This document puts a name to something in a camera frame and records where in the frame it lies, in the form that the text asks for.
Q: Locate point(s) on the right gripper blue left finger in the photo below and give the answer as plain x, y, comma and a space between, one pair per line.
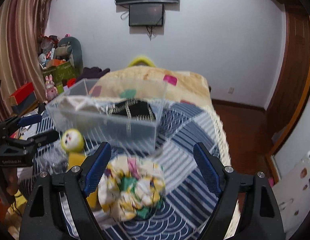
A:
93, 168

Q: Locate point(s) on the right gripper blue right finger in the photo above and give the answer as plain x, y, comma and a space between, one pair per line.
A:
210, 168

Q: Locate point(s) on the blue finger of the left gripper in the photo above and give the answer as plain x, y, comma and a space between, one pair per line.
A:
29, 120
43, 139

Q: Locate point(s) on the yellow round plush toy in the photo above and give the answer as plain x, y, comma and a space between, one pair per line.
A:
72, 141

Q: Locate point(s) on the floral fabric bundle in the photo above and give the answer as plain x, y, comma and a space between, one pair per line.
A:
131, 187

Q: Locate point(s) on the black chain pouch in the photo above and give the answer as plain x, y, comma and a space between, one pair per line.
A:
133, 109

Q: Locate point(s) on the person's left hand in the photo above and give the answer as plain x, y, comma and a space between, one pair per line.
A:
12, 180

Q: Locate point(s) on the grey gloves in plastic bag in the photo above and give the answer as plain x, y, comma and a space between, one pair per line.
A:
52, 159

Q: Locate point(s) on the red box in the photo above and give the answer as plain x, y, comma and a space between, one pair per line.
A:
20, 94

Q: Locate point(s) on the blue white patterned cloth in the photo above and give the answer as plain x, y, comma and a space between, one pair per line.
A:
187, 203

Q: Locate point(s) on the pink rabbit plush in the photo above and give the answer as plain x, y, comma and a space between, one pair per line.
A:
50, 89

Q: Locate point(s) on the green cardboard box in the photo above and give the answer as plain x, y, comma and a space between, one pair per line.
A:
62, 72

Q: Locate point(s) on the clear plastic storage box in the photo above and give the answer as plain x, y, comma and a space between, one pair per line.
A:
97, 127

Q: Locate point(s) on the dark purple blanket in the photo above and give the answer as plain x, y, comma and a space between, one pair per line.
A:
92, 73

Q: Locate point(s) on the grey green plush dinosaur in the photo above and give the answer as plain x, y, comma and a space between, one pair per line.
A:
69, 49

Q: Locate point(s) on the beige fleece blanket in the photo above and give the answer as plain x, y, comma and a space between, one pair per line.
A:
143, 82

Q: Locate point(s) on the striped red beige curtain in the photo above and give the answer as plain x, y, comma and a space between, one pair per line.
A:
22, 25

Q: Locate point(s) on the yellow hoop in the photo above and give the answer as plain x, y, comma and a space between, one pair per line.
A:
141, 61

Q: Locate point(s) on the brown wooden door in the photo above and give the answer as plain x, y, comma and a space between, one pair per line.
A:
292, 87

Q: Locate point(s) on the white wall socket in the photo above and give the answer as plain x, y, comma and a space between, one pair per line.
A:
231, 90

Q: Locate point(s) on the small black wall monitor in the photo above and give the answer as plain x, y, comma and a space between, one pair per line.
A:
146, 15

